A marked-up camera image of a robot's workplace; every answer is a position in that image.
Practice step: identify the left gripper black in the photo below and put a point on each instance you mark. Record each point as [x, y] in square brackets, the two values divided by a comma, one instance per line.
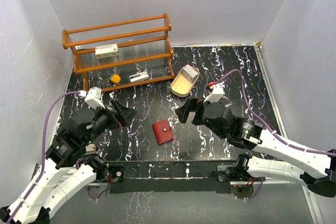
[123, 114]

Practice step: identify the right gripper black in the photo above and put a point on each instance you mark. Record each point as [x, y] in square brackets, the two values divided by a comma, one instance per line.
[192, 104]

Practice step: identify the red leather card holder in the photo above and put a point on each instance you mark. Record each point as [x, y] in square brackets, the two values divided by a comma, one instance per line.
[163, 132]

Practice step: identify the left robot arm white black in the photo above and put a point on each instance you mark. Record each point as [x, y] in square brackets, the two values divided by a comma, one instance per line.
[67, 167]

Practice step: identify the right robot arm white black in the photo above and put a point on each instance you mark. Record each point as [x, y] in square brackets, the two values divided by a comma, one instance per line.
[293, 163]

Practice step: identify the stack of credit cards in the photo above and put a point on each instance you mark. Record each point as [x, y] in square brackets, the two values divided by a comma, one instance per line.
[189, 73]

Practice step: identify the beige oval tray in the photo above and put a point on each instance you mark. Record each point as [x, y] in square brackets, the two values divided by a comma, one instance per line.
[181, 87]

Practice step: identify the yellow square object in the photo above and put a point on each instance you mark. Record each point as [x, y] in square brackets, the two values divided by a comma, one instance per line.
[115, 79]

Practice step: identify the white stapler-like object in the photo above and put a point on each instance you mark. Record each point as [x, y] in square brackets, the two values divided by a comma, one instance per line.
[138, 77]

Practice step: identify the wooden shelf rack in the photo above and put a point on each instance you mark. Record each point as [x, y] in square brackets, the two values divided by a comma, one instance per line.
[143, 44]

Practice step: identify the white red box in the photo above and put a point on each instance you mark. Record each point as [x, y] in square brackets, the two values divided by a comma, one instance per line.
[106, 51]

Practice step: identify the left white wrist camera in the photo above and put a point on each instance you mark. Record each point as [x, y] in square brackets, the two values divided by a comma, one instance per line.
[92, 98]

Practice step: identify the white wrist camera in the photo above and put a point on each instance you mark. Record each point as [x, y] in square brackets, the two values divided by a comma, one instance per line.
[216, 93]
[92, 98]

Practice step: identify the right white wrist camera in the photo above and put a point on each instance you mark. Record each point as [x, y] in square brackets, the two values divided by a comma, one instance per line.
[216, 93]

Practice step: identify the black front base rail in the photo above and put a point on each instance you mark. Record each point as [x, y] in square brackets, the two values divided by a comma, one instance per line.
[167, 176]

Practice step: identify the aluminium frame rail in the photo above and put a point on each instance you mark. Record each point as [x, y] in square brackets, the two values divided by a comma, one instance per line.
[309, 196]

